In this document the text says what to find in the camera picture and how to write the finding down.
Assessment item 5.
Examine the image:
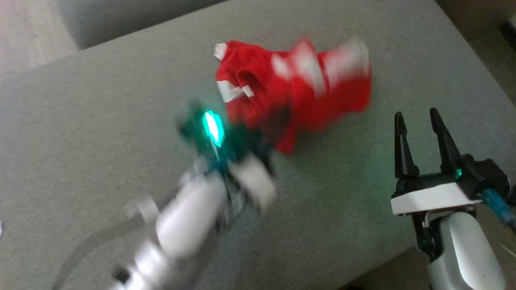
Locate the large grey sofa seat cushion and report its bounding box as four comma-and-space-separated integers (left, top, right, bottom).
0, 0, 516, 290

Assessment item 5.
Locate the red and white garment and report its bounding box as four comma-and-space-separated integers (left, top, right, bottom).
214, 37, 372, 154

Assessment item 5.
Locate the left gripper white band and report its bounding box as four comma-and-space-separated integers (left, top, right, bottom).
228, 107, 293, 214

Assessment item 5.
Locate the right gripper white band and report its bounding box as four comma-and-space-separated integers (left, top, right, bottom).
390, 108, 483, 216

